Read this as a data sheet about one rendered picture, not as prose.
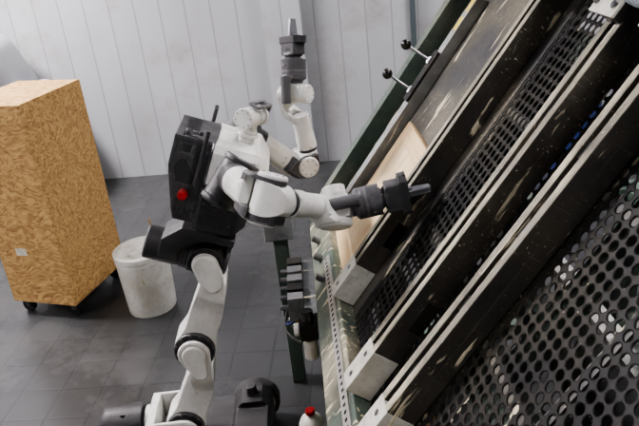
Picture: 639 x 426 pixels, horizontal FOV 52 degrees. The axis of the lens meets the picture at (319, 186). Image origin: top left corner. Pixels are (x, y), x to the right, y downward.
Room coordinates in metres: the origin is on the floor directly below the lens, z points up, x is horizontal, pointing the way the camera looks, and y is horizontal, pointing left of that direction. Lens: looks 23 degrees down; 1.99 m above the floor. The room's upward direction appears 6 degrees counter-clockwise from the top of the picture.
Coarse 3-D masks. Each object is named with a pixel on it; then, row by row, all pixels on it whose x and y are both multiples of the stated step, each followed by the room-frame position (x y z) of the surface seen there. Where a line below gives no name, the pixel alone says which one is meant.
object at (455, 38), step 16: (480, 0) 2.22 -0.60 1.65; (464, 16) 2.23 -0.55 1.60; (464, 32) 2.22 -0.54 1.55; (448, 48) 2.22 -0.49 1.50; (432, 80) 2.22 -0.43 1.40; (416, 96) 2.22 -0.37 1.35; (400, 112) 2.23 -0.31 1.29; (400, 128) 2.22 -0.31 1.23; (384, 144) 2.22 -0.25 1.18; (368, 160) 2.23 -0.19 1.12; (368, 176) 2.22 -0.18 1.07
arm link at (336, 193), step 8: (336, 184) 1.65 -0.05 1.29; (328, 192) 1.64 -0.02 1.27; (336, 192) 1.64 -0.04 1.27; (344, 192) 1.63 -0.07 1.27; (352, 192) 1.64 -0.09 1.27; (360, 192) 1.62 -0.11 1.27; (336, 200) 1.59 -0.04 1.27; (344, 200) 1.59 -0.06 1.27; (352, 200) 1.58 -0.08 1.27; (360, 200) 1.60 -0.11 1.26; (336, 208) 1.58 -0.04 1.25; (344, 208) 1.59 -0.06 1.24; (352, 208) 1.61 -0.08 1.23; (360, 208) 1.60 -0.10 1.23; (344, 216) 1.59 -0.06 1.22; (352, 216) 1.61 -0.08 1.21; (360, 216) 1.60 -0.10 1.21; (368, 216) 1.61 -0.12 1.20
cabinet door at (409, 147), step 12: (408, 132) 2.10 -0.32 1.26; (396, 144) 2.14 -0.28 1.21; (408, 144) 2.03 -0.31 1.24; (420, 144) 1.93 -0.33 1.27; (396, 156) 2.07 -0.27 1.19; (408, 156) 1.97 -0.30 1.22; (420, 156) 1.87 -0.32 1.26; (384, 168) 2.09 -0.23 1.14; (396, 168) 2.00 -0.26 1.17; (408, 168) 1.91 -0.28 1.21; (372, 180) 2.13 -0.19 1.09; (384, 180) 2.03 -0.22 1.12; (348, 228) 2.06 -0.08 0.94; (360, 228) 1.95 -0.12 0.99; (348, 240) 1.98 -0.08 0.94; (360, 240) 1.89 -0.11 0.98; (348, 252) 1.91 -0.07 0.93
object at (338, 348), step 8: (328, 256) 1.95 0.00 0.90; (328, 264) 1.90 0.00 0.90; (328, 272) 1.86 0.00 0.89; (328, 280) 1.82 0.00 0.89; (328, 288) 1.78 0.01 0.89; (328, 296) 1.74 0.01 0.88; (336, 304) 1.66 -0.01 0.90; (336, 312) 1.62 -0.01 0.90; (336, 320) 1.58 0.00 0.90; (336, 328) 1.55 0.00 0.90; (336, 336) 1.52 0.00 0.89; (336, 344) 1.48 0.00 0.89; (336, 352) 1.45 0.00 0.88; (336, 360) 1.42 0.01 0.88; (344, 368) 1.36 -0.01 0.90; (344, 384) 1.30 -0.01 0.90; (344, 392) 1.28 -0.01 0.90; (344, 400) 1.25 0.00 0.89; (344, 408) 1.23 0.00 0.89; (344, 416) 1.21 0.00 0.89; (344, 424) 1.18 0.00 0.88; (352, 424) 1.17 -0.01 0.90
